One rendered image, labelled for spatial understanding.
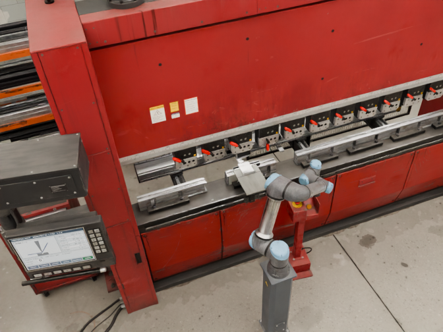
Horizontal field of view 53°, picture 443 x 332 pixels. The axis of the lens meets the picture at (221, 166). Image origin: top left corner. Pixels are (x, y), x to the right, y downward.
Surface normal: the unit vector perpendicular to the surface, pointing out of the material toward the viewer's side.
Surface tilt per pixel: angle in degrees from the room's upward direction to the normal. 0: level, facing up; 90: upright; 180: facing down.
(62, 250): 90
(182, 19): 90
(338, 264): 0
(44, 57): 90
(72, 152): 0
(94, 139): 90
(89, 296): 0
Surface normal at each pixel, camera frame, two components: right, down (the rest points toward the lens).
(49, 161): -0.04, -0.73
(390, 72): 0.34, 0.63
